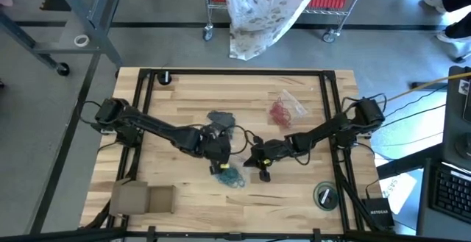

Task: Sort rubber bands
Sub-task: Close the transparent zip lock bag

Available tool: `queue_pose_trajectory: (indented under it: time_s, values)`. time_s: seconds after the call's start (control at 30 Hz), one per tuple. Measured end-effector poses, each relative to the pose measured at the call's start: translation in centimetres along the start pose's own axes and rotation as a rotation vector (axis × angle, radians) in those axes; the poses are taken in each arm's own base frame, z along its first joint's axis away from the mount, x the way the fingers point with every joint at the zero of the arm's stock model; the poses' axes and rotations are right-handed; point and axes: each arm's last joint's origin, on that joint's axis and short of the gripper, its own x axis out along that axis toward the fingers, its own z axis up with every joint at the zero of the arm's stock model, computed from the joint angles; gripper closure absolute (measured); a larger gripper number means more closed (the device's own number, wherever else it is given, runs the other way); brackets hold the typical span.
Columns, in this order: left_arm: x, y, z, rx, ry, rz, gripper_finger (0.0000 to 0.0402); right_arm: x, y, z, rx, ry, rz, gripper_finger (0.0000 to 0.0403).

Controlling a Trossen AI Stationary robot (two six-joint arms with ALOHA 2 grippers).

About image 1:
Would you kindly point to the black round puck white label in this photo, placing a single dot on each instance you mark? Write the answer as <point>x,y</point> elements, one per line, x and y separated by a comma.
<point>329,194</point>
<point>161,78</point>

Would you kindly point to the white printed paper sheet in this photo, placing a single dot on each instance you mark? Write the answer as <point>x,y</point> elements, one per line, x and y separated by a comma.
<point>403,194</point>

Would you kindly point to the black keyboard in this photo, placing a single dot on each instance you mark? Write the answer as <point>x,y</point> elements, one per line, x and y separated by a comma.
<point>452,194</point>

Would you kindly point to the open cardboard box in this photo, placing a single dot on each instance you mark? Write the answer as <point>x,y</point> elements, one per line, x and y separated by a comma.
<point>129,198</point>

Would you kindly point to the person's shoe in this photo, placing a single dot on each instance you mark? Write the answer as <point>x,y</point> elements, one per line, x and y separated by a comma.
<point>447,38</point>
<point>434,3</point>

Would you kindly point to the grey chair base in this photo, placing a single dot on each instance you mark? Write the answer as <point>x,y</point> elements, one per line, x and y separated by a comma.
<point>461,52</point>

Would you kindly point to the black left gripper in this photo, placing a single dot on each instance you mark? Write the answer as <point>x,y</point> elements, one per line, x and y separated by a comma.
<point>217,150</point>

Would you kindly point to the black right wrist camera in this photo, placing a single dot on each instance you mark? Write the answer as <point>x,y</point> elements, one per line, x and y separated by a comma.
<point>257,140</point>

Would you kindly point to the wooden workbench grey steel frame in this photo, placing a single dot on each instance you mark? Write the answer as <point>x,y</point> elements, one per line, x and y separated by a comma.
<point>104,32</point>

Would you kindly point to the black wide rubber band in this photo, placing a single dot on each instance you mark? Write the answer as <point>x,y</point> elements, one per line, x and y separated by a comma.
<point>217,118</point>
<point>229,122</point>

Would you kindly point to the black network switch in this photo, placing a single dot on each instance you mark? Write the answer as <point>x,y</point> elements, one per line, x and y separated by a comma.
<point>379,214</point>

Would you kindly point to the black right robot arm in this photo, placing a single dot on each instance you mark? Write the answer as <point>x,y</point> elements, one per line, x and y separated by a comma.
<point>324,129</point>

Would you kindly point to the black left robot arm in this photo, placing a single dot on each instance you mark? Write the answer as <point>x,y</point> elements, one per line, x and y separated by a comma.
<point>154,124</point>

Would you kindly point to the grey computer desk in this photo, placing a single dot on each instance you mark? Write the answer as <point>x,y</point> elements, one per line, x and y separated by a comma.
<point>427,216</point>

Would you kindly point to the white floral cloth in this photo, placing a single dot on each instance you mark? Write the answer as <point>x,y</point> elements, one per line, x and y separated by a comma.
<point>257,14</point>

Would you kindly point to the teal thin rubber bands tangle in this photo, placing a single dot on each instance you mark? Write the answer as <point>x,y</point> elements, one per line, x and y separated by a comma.
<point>230,177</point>

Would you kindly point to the dark computer monitor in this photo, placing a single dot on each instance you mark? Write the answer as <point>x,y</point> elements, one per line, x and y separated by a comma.
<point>454,124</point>

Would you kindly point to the green tape roll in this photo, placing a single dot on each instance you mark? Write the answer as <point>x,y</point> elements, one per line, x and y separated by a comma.
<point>314,196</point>

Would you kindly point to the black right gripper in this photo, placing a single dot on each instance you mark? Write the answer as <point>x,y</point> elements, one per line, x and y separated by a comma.
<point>272,150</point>

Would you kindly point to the white tape roll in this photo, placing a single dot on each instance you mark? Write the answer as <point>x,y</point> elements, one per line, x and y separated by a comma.
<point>74,40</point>

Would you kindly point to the red thin rubber bands tangle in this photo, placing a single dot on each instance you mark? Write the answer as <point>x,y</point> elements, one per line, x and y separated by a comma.
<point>279,113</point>

